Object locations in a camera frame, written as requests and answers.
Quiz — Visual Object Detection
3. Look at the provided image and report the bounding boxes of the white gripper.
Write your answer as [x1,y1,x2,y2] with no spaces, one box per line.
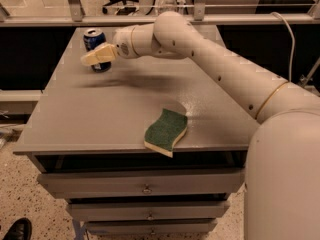
[81,26,138,66]

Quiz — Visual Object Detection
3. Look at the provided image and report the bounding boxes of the blue pepsi can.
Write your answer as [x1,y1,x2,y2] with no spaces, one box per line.
[83,28,111,73]

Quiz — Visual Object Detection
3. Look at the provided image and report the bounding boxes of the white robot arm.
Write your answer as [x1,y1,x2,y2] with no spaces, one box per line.
[81,11,320,240]

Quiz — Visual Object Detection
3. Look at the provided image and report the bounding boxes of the black office chair base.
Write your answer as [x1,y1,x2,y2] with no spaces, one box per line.
[102,0,139,15]

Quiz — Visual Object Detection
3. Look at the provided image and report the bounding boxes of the clear plastic water bottle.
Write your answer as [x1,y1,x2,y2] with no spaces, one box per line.
[157,0,178,14]

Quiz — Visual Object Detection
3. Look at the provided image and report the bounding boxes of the grey drawer cabinet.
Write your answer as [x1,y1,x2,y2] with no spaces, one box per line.
[13,25,261,237]

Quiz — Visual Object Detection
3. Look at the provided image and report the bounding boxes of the green yellow sponge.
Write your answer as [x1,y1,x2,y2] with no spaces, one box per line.
[144,109,188,158]

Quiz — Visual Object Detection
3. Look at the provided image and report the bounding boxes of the top grey drawer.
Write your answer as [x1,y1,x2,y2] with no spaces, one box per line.
[38,168,244,199]

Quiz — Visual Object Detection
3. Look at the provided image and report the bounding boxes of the grey drawer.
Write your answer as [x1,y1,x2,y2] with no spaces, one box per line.
[85,218,217,235]
[38,168,244,199]
[67,201,230,221]

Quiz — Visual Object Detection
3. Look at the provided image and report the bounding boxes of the middle grey drawer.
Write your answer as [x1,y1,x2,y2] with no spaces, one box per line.
[67,201,230,221]

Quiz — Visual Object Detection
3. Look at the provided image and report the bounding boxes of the bottom grey drawer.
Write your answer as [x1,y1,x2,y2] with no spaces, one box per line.
[85,218,217,235]

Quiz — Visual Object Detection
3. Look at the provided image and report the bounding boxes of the black leather shoe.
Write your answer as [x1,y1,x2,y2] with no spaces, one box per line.
[2,218,32,240]

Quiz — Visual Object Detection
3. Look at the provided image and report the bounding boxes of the metal railing frame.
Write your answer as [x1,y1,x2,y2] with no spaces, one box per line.
[0,0,320,27]

